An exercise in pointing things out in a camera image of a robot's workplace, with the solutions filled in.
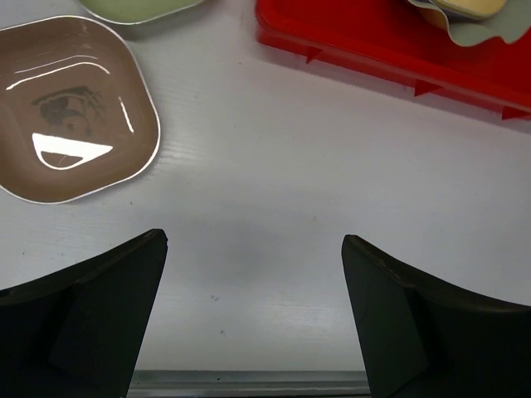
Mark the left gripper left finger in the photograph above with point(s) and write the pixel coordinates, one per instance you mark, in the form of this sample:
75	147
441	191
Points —
78	331

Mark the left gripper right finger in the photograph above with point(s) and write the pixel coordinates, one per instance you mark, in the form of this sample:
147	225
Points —
421	336

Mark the large green scalloped bowl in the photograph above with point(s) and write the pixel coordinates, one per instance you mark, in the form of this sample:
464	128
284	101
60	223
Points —
510	24

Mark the yellow square plate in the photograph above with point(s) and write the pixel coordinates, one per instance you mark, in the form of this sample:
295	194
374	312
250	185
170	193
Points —
476	8

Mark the purple square plate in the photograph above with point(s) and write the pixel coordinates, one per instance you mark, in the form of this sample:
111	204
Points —
459	15

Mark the red plastic bin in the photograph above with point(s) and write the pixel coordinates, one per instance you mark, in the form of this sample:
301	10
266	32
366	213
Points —
389	40

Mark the brown square plate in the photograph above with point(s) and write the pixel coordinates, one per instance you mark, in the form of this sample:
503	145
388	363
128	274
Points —
76	113

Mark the near green square plate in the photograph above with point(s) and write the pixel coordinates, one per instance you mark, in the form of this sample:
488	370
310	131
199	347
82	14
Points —
136	19

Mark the front aluminium rail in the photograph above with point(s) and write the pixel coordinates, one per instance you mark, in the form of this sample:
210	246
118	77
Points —
249	384

